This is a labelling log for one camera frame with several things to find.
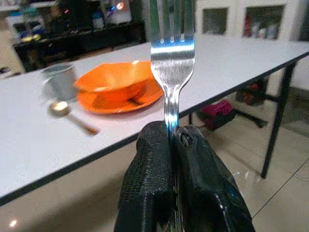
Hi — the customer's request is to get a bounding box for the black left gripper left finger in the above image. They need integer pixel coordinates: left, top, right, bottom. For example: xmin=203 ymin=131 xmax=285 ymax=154
xmin=115 ymin=121 xmax=179 ymax=232

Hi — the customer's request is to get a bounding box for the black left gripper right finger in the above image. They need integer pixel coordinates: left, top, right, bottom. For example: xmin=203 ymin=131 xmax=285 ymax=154
xmin=171 ymin=124 xmax=256 ymax=232

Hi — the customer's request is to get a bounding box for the silver metal fork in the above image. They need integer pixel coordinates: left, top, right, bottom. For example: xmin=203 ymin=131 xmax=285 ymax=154
xmin=149 ymin=0 xmax=196 ymax=142

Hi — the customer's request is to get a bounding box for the magenta and black bag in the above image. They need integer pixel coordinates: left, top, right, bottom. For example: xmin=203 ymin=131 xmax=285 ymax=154
xmin=199 ymin=100 xmax=237 ymax=131

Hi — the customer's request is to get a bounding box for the orange plate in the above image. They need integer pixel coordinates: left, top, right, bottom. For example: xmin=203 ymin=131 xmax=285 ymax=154
xmin=76 ymin=78 xmax=164 ymax=115

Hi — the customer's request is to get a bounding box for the orange bowl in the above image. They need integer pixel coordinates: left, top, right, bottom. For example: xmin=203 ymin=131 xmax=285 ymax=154
xmin=75 ymin=60 xmax=155 ymax=102

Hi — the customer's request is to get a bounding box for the red and black bag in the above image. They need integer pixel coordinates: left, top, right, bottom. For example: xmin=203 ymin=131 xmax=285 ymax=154
xmin=237 ymin=80 xmax=269 ymax=107

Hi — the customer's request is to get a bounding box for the gold metal spoon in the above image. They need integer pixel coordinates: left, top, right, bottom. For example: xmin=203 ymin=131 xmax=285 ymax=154
xmin=47 ymin=101 xmax=100 ymax=136

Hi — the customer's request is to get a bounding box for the grey mug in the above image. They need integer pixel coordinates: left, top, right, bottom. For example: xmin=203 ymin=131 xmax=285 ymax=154
xmin=40 ymin=63 xmax=78 ymax=102

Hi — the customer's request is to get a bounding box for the black shelf unit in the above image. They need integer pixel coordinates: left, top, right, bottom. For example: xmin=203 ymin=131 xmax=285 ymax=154
xmin=13 ymin=0 xmax=147 ymax=72

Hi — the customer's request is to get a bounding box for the white bottle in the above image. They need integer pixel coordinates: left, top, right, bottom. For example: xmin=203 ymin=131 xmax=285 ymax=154
xmin=92 ymin=11 xmax=105 ymax=29

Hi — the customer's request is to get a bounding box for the white appliance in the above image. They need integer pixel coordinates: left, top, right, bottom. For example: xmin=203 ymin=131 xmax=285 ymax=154
xmin=105 ymin=0 xmax=133 ymax=25

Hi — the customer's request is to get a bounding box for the white glass door cabinet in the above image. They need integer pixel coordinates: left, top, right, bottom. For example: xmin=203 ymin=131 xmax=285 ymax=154
xmin=195 ymin=0 xmax=309 ymax=43

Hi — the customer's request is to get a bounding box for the white storage box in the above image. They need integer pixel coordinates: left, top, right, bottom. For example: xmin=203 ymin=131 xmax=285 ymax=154
xmin=5 ymin=15 xmax=47 ymax=41

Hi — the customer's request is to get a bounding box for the black table leg frame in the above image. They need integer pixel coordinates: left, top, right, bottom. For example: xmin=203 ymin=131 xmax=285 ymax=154
xmin=188 ymin=58 xmax=300 ymax=180

